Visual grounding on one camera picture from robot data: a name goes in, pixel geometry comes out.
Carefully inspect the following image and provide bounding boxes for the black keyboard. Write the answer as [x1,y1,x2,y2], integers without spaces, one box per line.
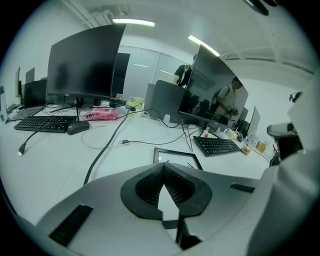
[192,135,242,158]
[13,115,78,134]

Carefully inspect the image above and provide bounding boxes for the pink wipes packet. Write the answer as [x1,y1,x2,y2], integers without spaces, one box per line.
[82,107,121,121]

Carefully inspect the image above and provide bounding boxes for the thin black cable silver plug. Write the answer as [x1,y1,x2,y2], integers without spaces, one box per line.
[118,124,195,146]

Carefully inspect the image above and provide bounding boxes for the black head-mounted camera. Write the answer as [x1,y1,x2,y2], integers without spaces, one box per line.
[243,0,278,16]

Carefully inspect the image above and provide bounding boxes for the black cable with large plug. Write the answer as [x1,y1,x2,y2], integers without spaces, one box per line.
[17,121,70,158]

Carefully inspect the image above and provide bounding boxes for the large black curved monitor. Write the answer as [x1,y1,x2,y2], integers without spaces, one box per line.
[46,23,128,116]

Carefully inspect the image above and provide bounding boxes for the small black box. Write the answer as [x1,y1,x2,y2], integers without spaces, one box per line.
[109,98,126,109]

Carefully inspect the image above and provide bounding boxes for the black computer mouse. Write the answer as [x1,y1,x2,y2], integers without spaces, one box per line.
[66,121,90,136]

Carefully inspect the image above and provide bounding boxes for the small black monitor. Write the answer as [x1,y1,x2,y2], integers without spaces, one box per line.
[249,106,262,135]

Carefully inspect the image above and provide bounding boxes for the grey monitor back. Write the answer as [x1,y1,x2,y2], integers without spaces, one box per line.
[151,79,187,124]

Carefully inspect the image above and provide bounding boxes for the framed deer picture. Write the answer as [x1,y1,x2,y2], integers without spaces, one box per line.
[152,146,204,171]

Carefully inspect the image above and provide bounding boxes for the grey laptop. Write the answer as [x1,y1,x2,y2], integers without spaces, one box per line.
[6,106,46,121]

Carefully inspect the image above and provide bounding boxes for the black office chair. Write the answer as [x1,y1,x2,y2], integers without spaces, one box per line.
[266,122,305,161]

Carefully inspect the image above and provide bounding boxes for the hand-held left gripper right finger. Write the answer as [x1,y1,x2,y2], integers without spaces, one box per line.
[163,161,262,253]

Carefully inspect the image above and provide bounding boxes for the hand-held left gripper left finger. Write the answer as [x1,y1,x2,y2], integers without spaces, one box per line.
[34,161,184,256]

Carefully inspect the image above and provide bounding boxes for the long ceiling light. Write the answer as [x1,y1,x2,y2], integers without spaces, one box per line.
[187,34,221,57]
[112,18,156,27]

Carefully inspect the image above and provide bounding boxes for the thick black cable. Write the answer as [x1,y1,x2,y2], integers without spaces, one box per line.
[83,108,176,186]

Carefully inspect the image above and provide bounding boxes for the thin white cable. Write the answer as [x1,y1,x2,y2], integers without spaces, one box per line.
[81,124,121,151]

